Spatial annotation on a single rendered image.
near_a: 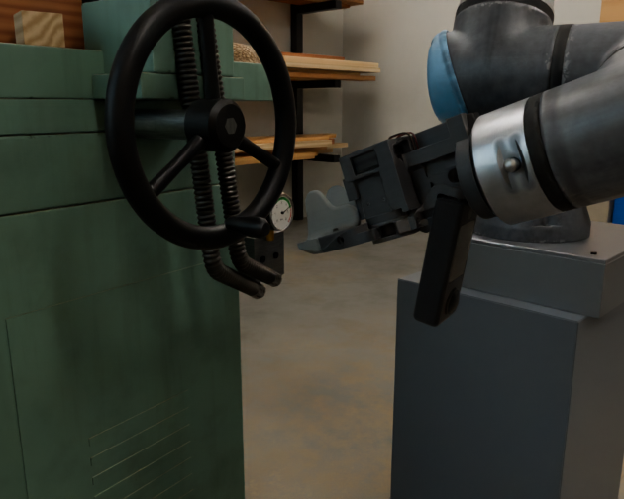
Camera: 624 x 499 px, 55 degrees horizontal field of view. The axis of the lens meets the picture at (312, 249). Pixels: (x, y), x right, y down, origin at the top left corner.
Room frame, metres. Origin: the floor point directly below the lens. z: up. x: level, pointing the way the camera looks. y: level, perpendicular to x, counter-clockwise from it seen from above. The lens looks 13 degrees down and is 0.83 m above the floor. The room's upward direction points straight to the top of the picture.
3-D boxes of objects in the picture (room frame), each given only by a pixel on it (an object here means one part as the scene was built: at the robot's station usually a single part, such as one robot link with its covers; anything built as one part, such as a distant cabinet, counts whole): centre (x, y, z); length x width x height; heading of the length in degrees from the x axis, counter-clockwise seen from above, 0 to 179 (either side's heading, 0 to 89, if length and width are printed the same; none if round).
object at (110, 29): (0.84, 0.20, 0.91); 0.15 x 0.14 x 0.09; 144
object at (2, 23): (0.87, 0.31, 0.94); 0.25 x 0.01 x 0.08; 144
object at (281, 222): (1.00, 0.06, 0.65); 0.06 x 0.04 x 0.08; 144
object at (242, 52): (1.10, 0.14, 0.92); 0.14 x 0.09 x 0.04; 54
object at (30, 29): (0.76, 0.33, 0.92); 0.05 x 0.05 x 0.04; 36
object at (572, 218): (0.98, -0.35, 0.68); 0.19 x 0.19 x 0.10
